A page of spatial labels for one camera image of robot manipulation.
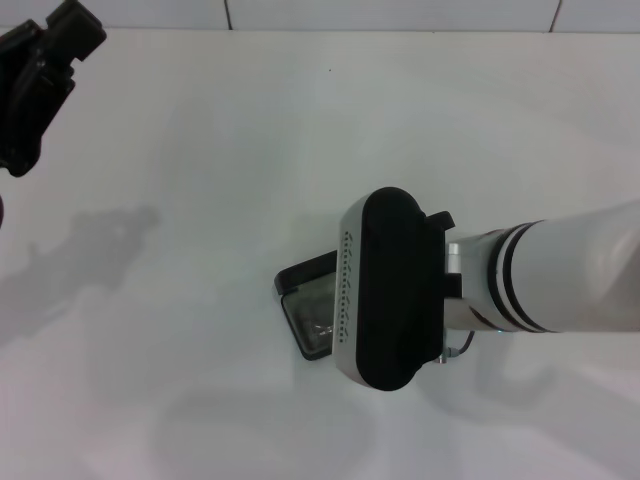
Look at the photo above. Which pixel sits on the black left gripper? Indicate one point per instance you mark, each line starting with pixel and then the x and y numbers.
pixel 25 105

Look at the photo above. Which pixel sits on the black glasses case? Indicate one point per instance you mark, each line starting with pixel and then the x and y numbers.
pixel 300 272

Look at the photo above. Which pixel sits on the clear white glasses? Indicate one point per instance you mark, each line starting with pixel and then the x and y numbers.
pixel 320 330

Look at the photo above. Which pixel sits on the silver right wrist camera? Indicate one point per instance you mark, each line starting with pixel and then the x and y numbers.
pixel 400 290

